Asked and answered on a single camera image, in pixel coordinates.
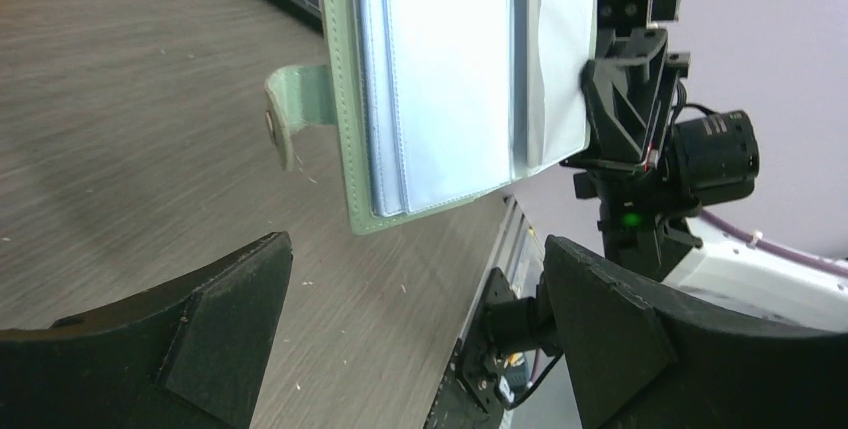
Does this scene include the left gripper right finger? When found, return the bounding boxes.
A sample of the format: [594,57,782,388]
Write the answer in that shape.
[543,236,847,428]

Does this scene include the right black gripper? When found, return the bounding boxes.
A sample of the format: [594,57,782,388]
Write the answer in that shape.
[561,27,760,281]

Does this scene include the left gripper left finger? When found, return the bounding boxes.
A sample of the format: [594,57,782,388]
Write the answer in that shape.
[1,232,292,428]

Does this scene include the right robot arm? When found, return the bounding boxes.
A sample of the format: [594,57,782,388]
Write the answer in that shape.
[565,28,847,332]

